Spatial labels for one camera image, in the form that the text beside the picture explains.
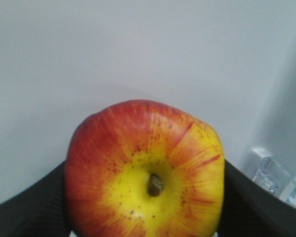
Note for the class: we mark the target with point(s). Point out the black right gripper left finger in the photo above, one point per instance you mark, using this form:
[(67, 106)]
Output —
[(38, 211)]

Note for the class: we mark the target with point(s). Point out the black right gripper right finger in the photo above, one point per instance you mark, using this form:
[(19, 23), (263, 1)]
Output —
[(250, 211)]

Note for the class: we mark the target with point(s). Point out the red yellow apple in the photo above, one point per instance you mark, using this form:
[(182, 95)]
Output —
[(144, 169)]

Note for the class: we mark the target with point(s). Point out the clear middle door bin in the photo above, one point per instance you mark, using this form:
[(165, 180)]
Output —
[(268, 173)]

